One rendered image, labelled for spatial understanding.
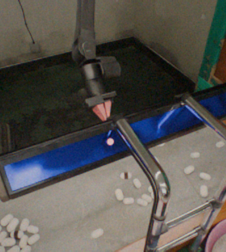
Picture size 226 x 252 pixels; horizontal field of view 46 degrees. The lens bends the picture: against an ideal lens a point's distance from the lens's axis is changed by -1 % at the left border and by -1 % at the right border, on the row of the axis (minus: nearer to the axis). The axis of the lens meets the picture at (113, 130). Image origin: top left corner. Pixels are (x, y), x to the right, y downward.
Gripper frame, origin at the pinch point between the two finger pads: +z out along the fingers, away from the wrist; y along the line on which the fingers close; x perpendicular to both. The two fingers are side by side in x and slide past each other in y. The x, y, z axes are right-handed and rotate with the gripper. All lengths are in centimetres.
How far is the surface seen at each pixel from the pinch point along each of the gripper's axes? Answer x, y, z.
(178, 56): 124, 121, -49
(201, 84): 10.3, 46.2, -4.6
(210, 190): -9.3, 21.2, 29.4
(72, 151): -34.3, -17.9, 5.2
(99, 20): 162, 76, -116
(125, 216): -7.1, -6.1, 26.6
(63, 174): -33.5, -20.5, 8.3
